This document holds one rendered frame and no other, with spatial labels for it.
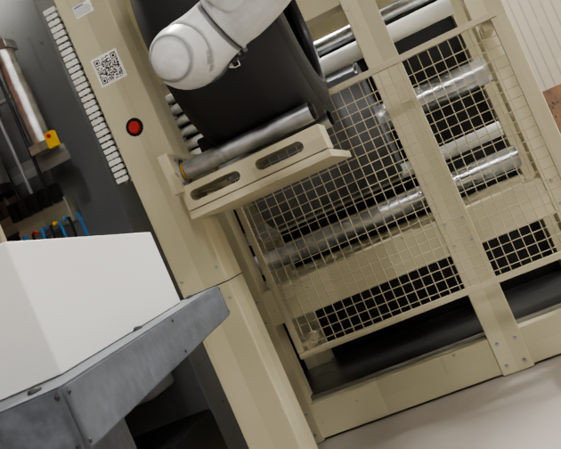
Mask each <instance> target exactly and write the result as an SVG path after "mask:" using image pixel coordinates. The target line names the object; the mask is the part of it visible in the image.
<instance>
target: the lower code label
mask: <svg viewBox="0 0 561 449"><path fill-rule="evenodd" d="M90 62H91V63H92V66H93V69H94V72H95V74H96V76H97V77H98V80H99V82H100V84H101V87H102V88H104V87H105V86H108V85H110V84H112V83H114V82H116V81H118V80H120V79H121V78H123V77H125V76H127V74H126V70H125V68H124V66H123V63H122V61H121V60H120V58H119V55H118V52H117V49H116V47H115V48H113V49H111V50H110V51H108V52H106V53H104V54H102V55H100V56H98V57H97V58H95V59H93V60H91V61H90Z"/></svg>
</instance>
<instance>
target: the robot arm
mask: <svg viewBox="0 0 561 449"><path fill-rule="evenodd" d="M290 1H291V0H200V1H199V2H198V3H197V4H196V5H195V6H194V7H192V8H191V9H190V10H189V11H188V12H187V13H186V14H184V15H183V16H182V17H181V18H179V19H178V20H175V21H174V22H172V23H171V24H169V26H168V27H166V28H164V29H162V30H161V31H160V32H159V33H158V34H157V36H156V37H155V38H154V40H153V41H152V43H151V45H150V51H149V61H150V66H151V68H152V70H153V71H155V72H156V73H157V75H158V76H159V77H160V78H161V79H162V81H163V82H164V83H165V84H167V85H169V86H172V87H174V88H178V89H183V90H192V89H197V88H201V87H202V86H206V85H207V84H209V83H213V82H216V80H218V79H219V78H221V77H222V76H223V75H224V73H225V72H226V71H227V70H228V69H229V68H237V67H239V66H240V62H239V60H242V59H243V58H245V53H246V52H247V50H248V49H247V47H246V44H248V43H249V42H250V41H251V40H253V39H254V38H256V37H258V36H259V35H260V34H261V33H262V32H263V31H264V30H266V29H267V28H268V27H269V26H270V25H271V24H272V23H273V22H274V21H275V20H276V18H277V17H278V16H279V15H280V14H281V13H282V12H283V11H284V9H285V8H286V7H287V6H288V4H289V3H290Z"/></svg>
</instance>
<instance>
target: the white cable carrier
mask: <svg viewBox="0 0 561 449"><path fill-rule="evenodd" d="M43 14H44V16H45V17H46V16H47V17H46V20H47V22H50V23H48V25H49V27H50V28H52V29H51V31H52V33H53V34H54V35H53V38H54V39H55V40H56V39H58V40H56V43H57V45H59V46H58V47H59V50H60V51H62V52H61V56H62V57H64V58H63V60H64V62H65V63H66V64H65V65H66V67H67V69H69V74H73V75H71V78H72V80H74V81H73V83H74V85H75V86H76V89H77V91H78V92H80V93H78V94H79V96H80V97H83V98H81V101H82V103H85V102H86V103H85V104H83V105H84V107H85V109H87V110H86V114H87V115H90V114H92V115H90V116H89V119H90V120H93V121H92V122H91V123H92V126H93V127H94V126H96V127H94V128H93V130H94V132H98V133H96V136H97V138H100V137H102V138H101V139H99V142H100V143H103V144H102V149H103V150H104V149H107V150H105V151H103V152H104V154H105V155H108V154H109V155H108V156H106V159H107V161H110V160H111V161H110V162H109V165H110V167H113V166H115V167H113V168H112V169H111V170H112V172H113V173H114V172H116V171H117V173H115V174H114V176H115V178H118V177H120V178H119V179H117V180H116V181H117V183H118V184H122V183H125V184H127V183H129V182H131V181H133V180H132V178H131V176H130V174H129V172H128V170H127V167H126V164H125V162H124V160H123V158H122V156H121V153H120V151H119V149H118V146H117V144H116V142H115V139H114V137H113V135H112V133H111V131H110V128H109V125H108V123H107V121H106V118H105V117H104V115H103V112H102V109H101V107H100V104H99V103H98V101H97V98H96V96H95V94H94V90H93V89H92V87H91V84H90V82H89V80H88V77H87V75H86V73H85V70H84V68H83V66H82V63H81V61H80V60H79V57H78V55H77V52H76V49H75V47H74V45H73V43H72V41H71V39H70V37H69V33H68V31H67V29H66V27H65V25H64V22H63V20H62V18H61V15H60V13H59V11H58V8H56V7H55V6H52V7H51V8H49V9H47V10H45V11H43ZM58 24H59V25H58ZM57 25H58V26H57ZM67 48H68V49H67Z"/></svg>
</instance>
